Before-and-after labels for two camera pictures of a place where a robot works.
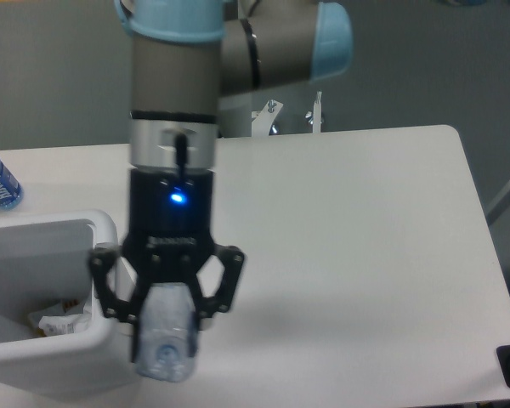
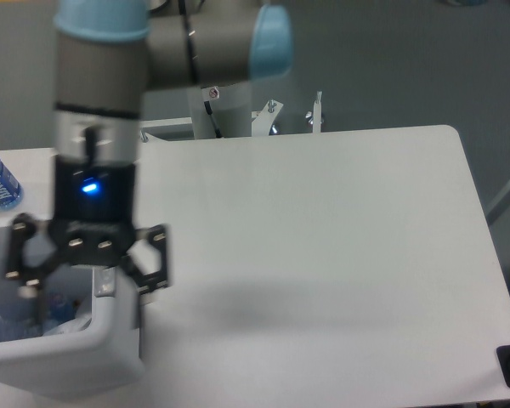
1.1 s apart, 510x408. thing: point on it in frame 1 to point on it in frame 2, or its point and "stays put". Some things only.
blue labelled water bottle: x=1 y=189 stays put
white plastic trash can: x=46 y=336 stays put
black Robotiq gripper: x=170 y=236 to x=93 y=223
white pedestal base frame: x=263 y=119 stays put
